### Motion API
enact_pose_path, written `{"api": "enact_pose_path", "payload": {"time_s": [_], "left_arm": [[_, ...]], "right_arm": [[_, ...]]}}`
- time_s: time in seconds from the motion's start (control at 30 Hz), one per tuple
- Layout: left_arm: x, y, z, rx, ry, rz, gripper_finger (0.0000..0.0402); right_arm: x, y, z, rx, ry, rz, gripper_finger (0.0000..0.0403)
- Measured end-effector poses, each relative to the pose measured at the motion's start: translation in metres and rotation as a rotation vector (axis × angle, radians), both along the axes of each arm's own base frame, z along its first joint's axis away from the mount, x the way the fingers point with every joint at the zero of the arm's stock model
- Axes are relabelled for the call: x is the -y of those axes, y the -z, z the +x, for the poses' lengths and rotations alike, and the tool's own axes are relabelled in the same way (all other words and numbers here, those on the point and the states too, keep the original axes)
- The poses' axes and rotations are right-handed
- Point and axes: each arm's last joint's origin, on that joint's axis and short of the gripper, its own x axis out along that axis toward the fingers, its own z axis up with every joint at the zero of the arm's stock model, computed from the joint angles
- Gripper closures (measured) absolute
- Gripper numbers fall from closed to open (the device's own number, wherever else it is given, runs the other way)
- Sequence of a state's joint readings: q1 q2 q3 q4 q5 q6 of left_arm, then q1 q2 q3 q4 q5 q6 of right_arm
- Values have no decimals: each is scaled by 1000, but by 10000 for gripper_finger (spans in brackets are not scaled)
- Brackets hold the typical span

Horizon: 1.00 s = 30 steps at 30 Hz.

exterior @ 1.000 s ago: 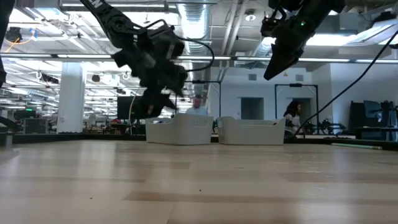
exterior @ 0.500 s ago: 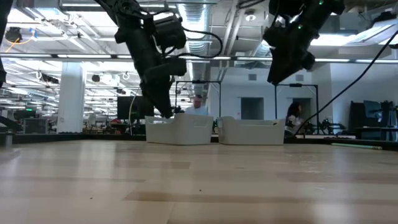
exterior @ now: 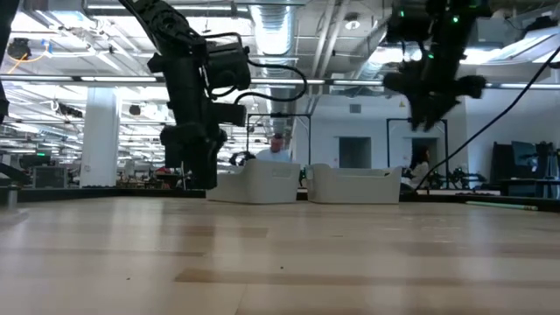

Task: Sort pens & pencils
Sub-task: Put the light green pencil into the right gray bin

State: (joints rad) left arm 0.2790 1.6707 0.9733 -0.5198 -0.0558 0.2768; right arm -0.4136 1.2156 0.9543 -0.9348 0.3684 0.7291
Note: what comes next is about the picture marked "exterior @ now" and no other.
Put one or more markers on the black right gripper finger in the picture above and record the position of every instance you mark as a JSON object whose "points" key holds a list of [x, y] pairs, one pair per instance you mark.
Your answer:
{"points": [[435, 114], [420, 118]]}

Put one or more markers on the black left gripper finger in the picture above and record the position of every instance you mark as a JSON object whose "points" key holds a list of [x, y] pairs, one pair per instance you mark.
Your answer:
{"points": [[203, 170], [176, 159]]}

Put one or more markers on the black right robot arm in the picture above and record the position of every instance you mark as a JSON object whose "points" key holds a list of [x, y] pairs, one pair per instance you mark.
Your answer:
{"points": [[437, 26]]}

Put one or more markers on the white pillar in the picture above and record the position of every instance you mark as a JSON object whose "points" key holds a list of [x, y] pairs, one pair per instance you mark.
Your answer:
{"points": [[100, 140]]}

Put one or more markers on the dark workstation monitors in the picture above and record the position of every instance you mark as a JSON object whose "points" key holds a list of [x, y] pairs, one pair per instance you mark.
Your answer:
{"points": [[522, 157]]}

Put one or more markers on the person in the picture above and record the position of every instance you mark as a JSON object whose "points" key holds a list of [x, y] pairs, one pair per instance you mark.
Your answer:
{"points": [[275, 153], [420, 168]]}

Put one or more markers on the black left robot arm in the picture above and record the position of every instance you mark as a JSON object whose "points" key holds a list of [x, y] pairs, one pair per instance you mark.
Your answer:
{"points": [[175, 30]]}

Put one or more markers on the black gantry frame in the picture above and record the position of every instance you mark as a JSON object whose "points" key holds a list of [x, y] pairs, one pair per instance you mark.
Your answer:
{"points": [[280, 115], [446, 153]]}

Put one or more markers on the black aluminium table frame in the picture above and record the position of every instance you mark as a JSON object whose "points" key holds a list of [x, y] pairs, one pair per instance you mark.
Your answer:
{"points": [[109, 194]]}

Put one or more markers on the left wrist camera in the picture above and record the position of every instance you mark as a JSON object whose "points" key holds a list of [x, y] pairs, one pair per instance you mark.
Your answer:
{"points": [[232, 114]]}

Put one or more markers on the long light bar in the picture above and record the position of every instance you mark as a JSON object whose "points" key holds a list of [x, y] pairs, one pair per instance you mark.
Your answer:
{"points": [[118, 79]]}

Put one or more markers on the silver ventilation duct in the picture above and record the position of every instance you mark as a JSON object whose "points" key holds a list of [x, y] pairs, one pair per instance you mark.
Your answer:
{"points": [[275, 35]]}

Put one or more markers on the green pencil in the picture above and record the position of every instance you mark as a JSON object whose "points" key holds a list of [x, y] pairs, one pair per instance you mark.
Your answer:
{"points": [[499, 205]]}

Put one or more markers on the clear plastic bin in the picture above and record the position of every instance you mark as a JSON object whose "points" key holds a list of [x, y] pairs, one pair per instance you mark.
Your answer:
{"points": [[258, 184], [354, 186]]}

